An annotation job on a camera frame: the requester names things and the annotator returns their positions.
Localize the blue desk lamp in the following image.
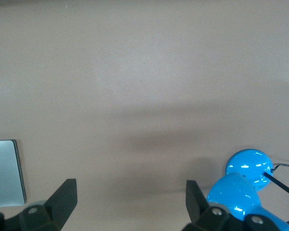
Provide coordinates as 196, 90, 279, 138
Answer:
206, 148, 289, 231

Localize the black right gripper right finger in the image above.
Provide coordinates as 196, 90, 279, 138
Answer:
183, 180, 289, 231

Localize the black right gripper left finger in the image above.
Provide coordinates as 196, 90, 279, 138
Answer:
0, 178, 78, 231

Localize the grey laptop with black keyboard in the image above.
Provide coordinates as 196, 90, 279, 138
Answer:
0, 139, 27, 209

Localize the brown table cover sheet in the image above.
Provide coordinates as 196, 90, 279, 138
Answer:
0, 0, 289, 231

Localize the black lamp power cable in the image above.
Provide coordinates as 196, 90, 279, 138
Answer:
271, 163, 289, 172

